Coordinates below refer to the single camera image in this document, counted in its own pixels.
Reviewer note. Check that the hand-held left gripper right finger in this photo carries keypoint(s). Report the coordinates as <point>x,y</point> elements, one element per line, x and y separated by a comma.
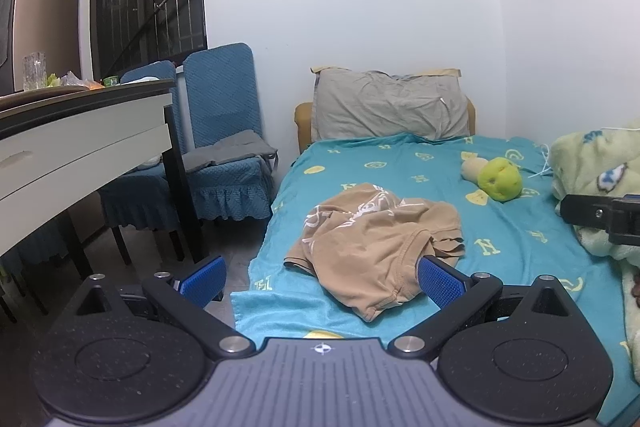
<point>440,283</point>

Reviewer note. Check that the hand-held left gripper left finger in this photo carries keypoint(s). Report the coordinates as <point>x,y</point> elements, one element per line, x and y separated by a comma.
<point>202,283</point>

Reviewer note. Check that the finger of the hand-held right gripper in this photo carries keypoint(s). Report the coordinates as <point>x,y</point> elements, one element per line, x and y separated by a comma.
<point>585,210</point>

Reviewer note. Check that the light green printed blanket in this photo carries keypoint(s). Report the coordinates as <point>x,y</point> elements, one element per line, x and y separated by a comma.
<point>585,159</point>

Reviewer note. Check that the green and beige plush toy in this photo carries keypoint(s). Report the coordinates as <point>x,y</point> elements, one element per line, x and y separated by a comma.
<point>500,182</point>

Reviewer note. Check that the blue covered chair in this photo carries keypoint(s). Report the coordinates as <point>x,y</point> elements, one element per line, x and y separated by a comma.
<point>220,97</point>
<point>137,202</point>

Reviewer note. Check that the teal printed bed sheet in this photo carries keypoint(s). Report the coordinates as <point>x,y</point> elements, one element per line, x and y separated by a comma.
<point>400,167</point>

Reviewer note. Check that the white cloth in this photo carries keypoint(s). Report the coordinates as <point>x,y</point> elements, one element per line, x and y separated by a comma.
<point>150,161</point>

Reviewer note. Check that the grey seat cushion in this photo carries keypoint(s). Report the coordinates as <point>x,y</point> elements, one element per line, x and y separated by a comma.
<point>225,152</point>

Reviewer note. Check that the grey pillow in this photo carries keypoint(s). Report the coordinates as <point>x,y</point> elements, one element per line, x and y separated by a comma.
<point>390,107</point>

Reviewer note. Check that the white and black table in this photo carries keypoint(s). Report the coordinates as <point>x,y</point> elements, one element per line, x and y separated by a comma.
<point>75,137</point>

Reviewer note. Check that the small green cup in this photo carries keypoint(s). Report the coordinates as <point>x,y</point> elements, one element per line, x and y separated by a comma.
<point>111,81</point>

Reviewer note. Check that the clear plastic bag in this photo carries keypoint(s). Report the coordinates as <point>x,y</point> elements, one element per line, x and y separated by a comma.
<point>75,80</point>

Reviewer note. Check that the brown refrigerator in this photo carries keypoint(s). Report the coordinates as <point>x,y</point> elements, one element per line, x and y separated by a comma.
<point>45,32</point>

